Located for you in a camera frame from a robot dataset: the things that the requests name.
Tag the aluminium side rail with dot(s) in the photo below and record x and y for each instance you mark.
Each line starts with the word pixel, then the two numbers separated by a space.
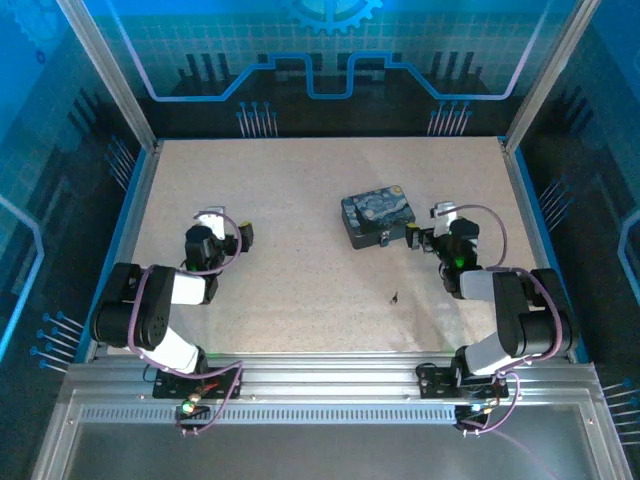
pixel 535 240
pixel 132 235

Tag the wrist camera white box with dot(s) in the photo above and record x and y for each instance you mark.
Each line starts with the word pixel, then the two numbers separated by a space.
pixel 214 221
pixel 443 216

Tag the small silver padlock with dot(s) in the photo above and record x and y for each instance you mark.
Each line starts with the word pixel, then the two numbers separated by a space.
pixel 384 240

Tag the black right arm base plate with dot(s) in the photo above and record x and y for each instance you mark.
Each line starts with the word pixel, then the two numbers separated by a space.
pixel 435 382

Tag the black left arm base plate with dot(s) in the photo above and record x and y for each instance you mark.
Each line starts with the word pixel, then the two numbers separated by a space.
pixel 170 385

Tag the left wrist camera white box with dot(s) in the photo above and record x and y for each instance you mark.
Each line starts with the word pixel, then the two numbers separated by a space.
pixel 214 221

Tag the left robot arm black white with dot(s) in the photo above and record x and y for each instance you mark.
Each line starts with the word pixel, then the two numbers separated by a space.
pixel 152 327

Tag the starry night print tin box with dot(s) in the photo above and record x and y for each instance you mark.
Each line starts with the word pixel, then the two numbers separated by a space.
pixel 377 210

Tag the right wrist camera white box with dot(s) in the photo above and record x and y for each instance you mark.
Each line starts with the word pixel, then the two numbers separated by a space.
pixel 443 216

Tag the aluminium front frame rail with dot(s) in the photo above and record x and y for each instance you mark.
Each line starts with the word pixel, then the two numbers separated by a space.
pixel 330 372

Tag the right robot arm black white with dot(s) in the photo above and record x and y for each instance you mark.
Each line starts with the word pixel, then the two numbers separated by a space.
pixel 520 320

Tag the aluminium corner post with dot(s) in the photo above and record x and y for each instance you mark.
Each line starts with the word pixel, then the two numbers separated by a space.
pixel 547 75
pixel 107 70

